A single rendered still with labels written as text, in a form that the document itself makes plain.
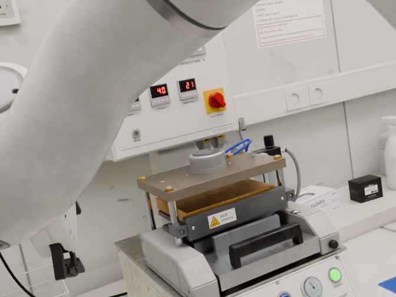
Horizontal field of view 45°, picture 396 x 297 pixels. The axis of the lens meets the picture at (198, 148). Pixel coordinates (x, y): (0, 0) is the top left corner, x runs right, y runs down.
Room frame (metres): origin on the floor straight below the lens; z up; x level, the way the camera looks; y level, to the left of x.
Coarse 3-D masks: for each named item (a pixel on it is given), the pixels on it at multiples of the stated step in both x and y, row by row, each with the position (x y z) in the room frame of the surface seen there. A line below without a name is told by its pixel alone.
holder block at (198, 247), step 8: (264, 216) 0.97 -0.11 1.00; (240, 224) 0.95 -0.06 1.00; (168, 232) 1.01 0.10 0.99; (216, 232) 0.93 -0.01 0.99; (224, 232) 0.92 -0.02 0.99; (184, 240) 0.93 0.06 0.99; (192, 240) 0.90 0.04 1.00; (200, 240) 0.90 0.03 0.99; (208, 240) 0.90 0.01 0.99; (200, 248) 0.89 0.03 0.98; (208, 248) 0.90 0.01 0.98
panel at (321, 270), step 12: (312, 264) 0.86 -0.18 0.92; (324, 264) 0.86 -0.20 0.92; (336, 264) 0.87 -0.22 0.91; (288, 276) 0.83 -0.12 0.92; (300, 276) 0.84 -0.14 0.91; (324, 276) 0.85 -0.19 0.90; (348, 276) 0.87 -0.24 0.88; (264, 288) 0.81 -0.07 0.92; (276, 288) 0.81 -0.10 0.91; (288, 288) 0.82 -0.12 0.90; (300, 288) 0.83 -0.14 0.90; (324, 288) 0.84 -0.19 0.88; (336, 288) 0.85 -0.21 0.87; (348, 288) 0.85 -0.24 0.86
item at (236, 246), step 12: (276, 228) 0.85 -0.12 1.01; (288, 228) 0.85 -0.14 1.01; (300, 228) 0.86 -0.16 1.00; (252, 240) 0.81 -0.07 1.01; (264, 240) 0.82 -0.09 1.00; (276, 240) 0.83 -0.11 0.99; (300, 240) 0.85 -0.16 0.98; (240, 252) 0.80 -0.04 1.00; (252, 252) 0.81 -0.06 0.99; (240, 264) 0.80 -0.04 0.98
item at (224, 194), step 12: (252, 180) 1.04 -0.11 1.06; (204, 192) 1.01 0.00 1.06; (216, 192) 0.99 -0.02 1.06; (228, 192) 0.98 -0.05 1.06; (240, 192) 0.96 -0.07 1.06; (252, 192) 0.95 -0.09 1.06; (180, 204) 0.95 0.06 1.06; (192, 204) 0.93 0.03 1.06; (204, 204) 0.92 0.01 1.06; (216, 204) 0.91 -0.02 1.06; (168, 216) 0.98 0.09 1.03; (180, 216) 0.92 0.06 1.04
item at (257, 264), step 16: (256, 224) 0.90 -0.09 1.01; (272, 224) 0.91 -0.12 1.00; (224, 240) 0.87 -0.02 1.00; (240, 240) 0.88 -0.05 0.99; (288, 240) 0.88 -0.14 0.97; (304, 240) 0.87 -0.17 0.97; (208, 256) 0.87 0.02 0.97; (224, 256) 0.86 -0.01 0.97; (256, 256) 0.83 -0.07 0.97; (272, 256) 0.83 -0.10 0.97; (288, 256) 0.84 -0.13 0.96; (304, 256) 0.85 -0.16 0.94; (224, 272) 0.79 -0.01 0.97; (240, 272) 0.80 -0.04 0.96; (256, 272) 0.81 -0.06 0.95; (224, 288) 0.78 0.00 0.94
